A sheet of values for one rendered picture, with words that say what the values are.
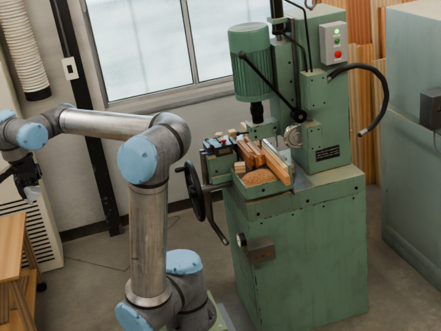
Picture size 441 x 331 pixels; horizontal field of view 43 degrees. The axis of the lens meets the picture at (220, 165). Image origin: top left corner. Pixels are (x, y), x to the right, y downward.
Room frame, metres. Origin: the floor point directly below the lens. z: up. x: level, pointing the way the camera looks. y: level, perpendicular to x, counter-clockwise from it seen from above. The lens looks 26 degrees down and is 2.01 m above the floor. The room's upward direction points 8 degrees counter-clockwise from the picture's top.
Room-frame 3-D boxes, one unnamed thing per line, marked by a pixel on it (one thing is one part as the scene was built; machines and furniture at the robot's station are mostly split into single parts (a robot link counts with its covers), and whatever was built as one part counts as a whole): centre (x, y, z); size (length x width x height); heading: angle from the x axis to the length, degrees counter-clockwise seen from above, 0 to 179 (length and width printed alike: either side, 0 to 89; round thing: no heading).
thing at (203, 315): (1.62, 0.19, 0.70); 0.19 x 0.19 x 0.10
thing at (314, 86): (2.26, -0.44, 1.23); 0.09 x 0.08 x 0.15; 102
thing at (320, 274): (2.39, -0.31, 0.36); 0.58 x 0.45 x 0.71; 102
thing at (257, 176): (2.15, -0.16, 0.92); 0.14 x 0.09 x 0.04; 102
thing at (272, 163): (2.31, -0.21, 0.92); 0.54 x 0.02 x 0.04; 12
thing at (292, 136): (2.27, -0.35, 1.02); 0.12 x 0.03 x 0.12; 102
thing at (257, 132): (2.37, -0.22, 1.03); 0.14 x 0.07 x 0.09; 102
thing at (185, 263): (1.61, 0.19, 0.83); 0.17 x 0.15 x 0.18; 139
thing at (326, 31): (2.29, -0.54, 1.40); 0.10 x 0.06 x 0.16; 102
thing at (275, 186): (2.38, -0.08, 0.87); 0.61 x 0.30 x 0.06; 12
